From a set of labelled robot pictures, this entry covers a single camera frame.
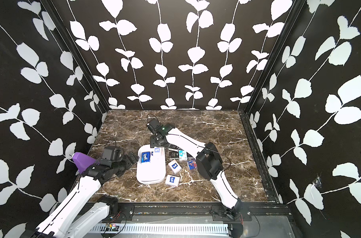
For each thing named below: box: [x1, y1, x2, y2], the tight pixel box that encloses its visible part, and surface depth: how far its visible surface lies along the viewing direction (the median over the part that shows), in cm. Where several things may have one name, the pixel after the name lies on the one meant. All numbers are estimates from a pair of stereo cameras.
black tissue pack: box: [168, 150, 180, 160], surface depth 95 cm
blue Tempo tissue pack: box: [140, 151, 151, 164], surface depth 92 cm
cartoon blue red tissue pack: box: [187, 159, 198, 170], surface depth 91 cm
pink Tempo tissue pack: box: [168, 159, 182, 174], surface depth 90 cm
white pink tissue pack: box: [153, 146, 162, 155], surface depth 91 cm
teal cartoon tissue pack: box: [178, 149, 188, 162], surface depth 95 cm
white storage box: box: [136, 144, 167, 185], surface depth 85 cm
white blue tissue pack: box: [165, 174, 181, 187], surface depth 84 cm
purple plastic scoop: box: [72, 152, 99, 174], surface depth 76 cm
